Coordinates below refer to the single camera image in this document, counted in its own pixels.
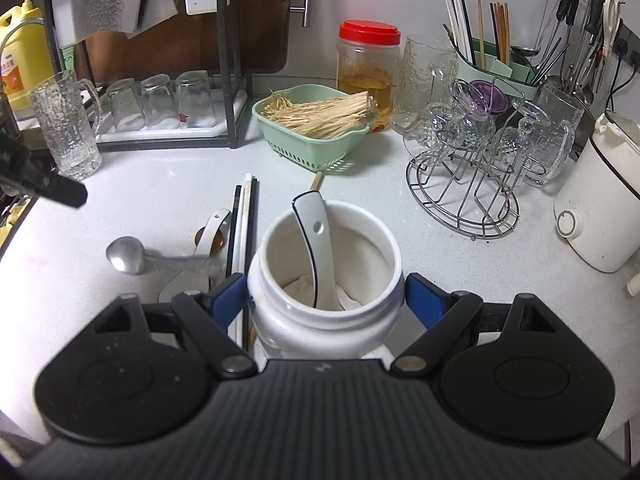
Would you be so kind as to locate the white foam sponge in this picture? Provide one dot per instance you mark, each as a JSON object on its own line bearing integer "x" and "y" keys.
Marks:
{"x": 70, "y": 15}

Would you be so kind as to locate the yellow detergent bottle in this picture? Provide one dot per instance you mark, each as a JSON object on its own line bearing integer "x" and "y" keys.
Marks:
{"x": 20, "y": 60}

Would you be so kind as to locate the bunch of assorted chopsticks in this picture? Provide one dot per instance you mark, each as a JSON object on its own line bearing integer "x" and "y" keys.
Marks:
{"x": 454, "y": 20}

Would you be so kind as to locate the white ceramic jar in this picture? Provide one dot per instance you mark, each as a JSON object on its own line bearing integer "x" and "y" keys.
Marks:
{"x": 325, "y": 330}

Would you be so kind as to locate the purple-lidded glass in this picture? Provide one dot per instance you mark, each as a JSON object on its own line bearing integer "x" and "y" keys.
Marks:
{"x": 486, "y": 95}

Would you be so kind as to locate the black sink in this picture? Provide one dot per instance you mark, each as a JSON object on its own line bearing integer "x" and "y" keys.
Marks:
{"x": 15, "y": 220}

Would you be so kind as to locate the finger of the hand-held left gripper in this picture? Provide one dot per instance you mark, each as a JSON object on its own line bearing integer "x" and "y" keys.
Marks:
{"x": 50, "y": 186}

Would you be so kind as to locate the row of hanging metal utensils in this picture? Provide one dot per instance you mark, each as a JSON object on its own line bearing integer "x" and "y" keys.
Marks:
{"x": 570, "y": 10}

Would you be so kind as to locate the metal spoon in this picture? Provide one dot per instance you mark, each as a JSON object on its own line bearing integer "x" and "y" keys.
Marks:
{"x": 125, "y": 256}

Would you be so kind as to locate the red-lidded plastic jar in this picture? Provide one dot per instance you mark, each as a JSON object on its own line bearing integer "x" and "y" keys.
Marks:
{"x": 367, "y": 55}

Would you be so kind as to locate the wooden cutting board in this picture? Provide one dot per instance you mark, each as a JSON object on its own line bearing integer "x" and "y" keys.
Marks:
{"x": 260, "y": 20}

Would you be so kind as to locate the white drip tray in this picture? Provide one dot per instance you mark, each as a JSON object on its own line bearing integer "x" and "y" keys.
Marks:
{"x": 165, "y": 133}

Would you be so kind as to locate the tall textured glass mug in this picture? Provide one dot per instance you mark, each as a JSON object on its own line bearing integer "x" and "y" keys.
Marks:
{"x": 65, "y": 130}

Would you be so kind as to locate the stemmed glass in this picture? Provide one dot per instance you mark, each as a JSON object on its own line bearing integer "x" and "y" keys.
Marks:
{"x": 525, "y": 125}

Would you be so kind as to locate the mint green basket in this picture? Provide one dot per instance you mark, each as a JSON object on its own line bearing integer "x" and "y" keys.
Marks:
{"x": 310, "y": 152}

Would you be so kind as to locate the clear glass cup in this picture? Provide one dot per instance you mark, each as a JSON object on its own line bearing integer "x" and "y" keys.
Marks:
{"x": 452, "y": 127}

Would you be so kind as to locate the upturned drinking glass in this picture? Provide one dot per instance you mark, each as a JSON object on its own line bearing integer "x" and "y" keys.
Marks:
{"x": 159, "y": 100}
{"x": 196, "y": 97}
{"x": 122, "y": 105}

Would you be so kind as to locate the wooden chopstick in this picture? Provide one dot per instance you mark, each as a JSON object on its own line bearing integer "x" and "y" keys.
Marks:
{"x": 316, "y": 181}

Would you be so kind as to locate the textured glass pitcher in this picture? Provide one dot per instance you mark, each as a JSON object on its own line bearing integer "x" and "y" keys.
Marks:
{"x": 425, "y": 75}

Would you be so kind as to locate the white kitchen scissors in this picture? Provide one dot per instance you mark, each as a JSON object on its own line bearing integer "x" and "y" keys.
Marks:
{"x": 610, "y": 25}

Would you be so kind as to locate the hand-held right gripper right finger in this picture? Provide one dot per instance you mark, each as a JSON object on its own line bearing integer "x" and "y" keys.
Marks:
{"x": 422, "y": 300}

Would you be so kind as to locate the white black-rimmed ceramic spoon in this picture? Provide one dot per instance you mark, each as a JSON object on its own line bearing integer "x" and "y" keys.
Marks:
{"x": 312, "y": 220}
{"x": 216, "y": 220}

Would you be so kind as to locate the white electric cooker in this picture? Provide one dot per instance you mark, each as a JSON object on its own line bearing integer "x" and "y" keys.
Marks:
{"x": 600, "y": 200}

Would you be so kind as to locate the enoki mushrooms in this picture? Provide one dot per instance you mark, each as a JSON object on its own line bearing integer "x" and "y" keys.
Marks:
{"x": 325, "y": 117}

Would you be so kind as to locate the metal faucet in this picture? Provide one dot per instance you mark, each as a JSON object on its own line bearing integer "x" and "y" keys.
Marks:
{"x": 15, "y": 24}

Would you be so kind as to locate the black metal rack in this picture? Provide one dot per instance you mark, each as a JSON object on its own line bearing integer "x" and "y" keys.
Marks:
{"x": 232, "y": 60}

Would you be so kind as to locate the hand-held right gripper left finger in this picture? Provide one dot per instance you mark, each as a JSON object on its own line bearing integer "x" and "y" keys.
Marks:
{"x": 231, "y": 296}

